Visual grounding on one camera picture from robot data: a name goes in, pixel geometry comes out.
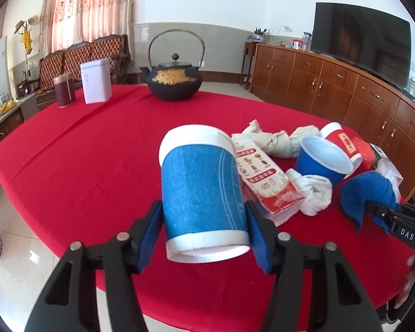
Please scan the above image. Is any plain blue paper cup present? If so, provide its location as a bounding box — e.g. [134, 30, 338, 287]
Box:
[294, 136, 354, 189]

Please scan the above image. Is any blue cloth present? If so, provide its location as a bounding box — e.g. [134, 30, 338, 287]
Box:
[339, 171, 403, 234]

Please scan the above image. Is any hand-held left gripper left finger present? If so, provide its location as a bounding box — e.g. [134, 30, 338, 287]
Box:
[24, 200, 165, 332]

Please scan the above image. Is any beige crumpled cloth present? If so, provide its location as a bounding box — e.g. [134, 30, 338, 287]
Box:
[241, 120, 322, 160]

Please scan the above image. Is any pink embroidered curtain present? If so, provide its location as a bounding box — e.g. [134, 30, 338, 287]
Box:
[38, 0, 137, 54]

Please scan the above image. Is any long wooden cabinet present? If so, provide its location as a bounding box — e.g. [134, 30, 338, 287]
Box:
[251, 42, 415, 201]

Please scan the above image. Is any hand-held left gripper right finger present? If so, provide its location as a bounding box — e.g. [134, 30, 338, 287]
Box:
[245, 200, 383, 332]

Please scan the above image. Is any dark wooden side cabinet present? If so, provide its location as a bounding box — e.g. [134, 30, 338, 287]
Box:
[0, 104, 25, 170]

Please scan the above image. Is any white crumpled cloth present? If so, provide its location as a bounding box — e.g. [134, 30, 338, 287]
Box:
[285, 168, 333, 217]

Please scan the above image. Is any plate of yellow fruit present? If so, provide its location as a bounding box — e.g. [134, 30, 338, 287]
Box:
[0, 93, 19, 115]

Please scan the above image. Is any white rectangular box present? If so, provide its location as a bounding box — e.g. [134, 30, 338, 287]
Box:
[80, 58, 113, 105]

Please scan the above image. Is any black flat television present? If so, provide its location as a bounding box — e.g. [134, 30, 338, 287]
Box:
[313, 2, 412, 90]

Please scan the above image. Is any red tablecloth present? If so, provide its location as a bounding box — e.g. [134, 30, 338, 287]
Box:
[0, 84, 415, 331]

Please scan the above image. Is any red paper cup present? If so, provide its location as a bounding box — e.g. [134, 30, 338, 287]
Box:
[320, 122, 364, 175]

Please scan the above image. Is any coat rack with hats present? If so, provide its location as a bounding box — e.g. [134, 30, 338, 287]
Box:
[14, 15, 38, 82]

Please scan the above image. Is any dark red canister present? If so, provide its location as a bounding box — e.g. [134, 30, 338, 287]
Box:
[53, 72, 77, 108]

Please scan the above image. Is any clear plastic bag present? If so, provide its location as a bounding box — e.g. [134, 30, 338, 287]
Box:
[375, 155, 403, 201]

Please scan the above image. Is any red snack carton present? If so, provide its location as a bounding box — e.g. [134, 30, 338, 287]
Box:
[231, 134, 307, 227]

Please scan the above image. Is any black cast iron teapot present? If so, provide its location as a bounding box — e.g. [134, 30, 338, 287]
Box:
[139, 28, 206, 102]

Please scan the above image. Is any denim print paper cup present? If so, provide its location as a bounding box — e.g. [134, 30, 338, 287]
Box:
[158, 124, 252, 264]

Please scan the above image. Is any person's right hand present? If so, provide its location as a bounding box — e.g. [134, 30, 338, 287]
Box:
[395, 254, 415, 309]

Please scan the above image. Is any grey chair back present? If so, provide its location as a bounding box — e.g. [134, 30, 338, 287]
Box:
[21, 94, 40, 120]

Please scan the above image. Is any wooden patterned sofa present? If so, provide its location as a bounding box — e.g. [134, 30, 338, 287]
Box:
[15, 35, 130, 101]

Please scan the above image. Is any green small box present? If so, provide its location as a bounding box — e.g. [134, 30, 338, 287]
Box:
[370, 144, 386, 163]

